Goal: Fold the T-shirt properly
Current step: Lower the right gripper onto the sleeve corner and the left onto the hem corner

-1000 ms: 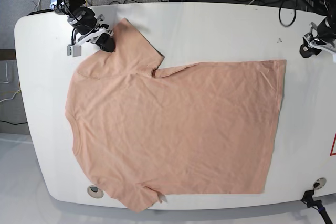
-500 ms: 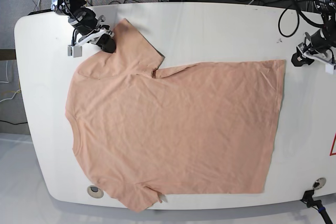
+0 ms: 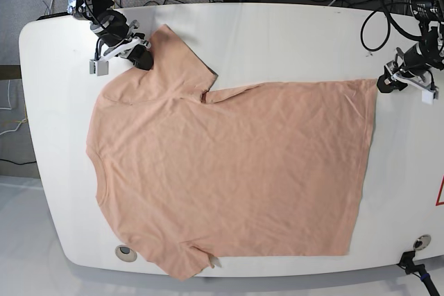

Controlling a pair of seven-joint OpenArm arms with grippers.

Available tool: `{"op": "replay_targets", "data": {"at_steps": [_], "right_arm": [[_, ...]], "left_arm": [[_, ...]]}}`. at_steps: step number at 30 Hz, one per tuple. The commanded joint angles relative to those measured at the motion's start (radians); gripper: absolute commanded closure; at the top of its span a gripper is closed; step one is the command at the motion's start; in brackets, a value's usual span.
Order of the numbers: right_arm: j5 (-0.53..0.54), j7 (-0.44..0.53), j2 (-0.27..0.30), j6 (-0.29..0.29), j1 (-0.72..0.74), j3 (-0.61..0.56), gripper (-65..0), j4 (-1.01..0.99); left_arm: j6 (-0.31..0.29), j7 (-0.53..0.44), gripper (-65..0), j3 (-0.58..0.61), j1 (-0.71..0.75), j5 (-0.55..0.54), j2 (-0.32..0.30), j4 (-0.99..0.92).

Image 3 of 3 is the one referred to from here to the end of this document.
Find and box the red triangle warning sticker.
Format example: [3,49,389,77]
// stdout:
[436,178,444,206]

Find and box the peach pink T-shirt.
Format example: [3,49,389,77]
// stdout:
[86,26,377,280]

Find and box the black clamp mount with cable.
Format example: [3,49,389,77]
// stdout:
[398,250,440,296]

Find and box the white camera bracket image-right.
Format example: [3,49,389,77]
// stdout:
[382,47,440,105]

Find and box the silver table grommet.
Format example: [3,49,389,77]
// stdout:
[114,245,137,263]
[413,234,432,251]

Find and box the left silver table grommet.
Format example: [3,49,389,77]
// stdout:
[114,245,137,263]

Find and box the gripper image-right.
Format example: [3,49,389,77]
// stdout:
[377,42,441,94]

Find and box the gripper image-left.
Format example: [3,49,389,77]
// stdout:
[90,10,153,70]

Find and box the white camera bracket image-left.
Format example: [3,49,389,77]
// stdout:
[89,20,150,76]

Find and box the black flat bar table edge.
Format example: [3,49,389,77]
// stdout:
[37,12,71,21]

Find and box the right silver table grommet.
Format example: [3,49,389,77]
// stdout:
[413,234,432,251]

